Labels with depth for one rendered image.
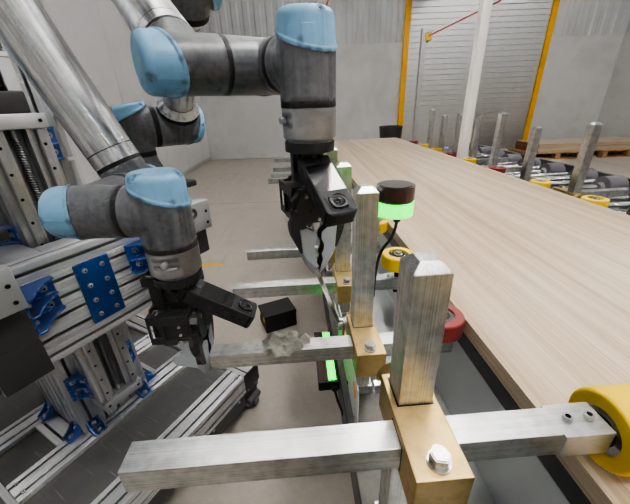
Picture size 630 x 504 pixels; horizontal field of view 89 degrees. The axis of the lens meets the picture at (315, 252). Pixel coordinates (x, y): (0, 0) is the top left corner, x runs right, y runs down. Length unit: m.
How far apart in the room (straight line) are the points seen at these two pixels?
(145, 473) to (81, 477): 1.06
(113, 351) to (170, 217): 0.89
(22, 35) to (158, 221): 0.32
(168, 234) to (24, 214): 0.63
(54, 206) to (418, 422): 0.51
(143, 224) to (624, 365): 0.69
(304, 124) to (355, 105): 8.10
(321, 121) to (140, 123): 0.72
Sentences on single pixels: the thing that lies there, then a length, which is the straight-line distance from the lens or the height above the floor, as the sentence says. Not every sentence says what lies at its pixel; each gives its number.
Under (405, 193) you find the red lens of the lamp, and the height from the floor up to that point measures 1.12.
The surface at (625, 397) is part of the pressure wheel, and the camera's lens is 0.46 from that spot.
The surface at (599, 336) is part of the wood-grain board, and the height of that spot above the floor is 0.90.
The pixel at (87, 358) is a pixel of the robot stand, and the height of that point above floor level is 0.56.
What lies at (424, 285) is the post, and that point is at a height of 1.11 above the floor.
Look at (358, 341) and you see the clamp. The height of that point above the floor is 0.87.
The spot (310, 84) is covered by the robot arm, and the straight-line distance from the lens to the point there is 0.44.
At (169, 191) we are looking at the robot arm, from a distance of 0.46.
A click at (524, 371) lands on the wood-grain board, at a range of 0.56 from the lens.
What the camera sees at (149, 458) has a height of 0.96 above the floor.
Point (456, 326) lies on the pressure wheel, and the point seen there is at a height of 0.91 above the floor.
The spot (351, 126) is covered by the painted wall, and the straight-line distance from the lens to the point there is 8.54.
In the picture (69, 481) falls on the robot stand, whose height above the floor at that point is 0.21.
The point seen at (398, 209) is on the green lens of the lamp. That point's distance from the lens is 0.51.
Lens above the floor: 1.25
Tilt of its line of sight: 25 degrees down
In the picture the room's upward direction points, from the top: 2 degrees counter-clockwise
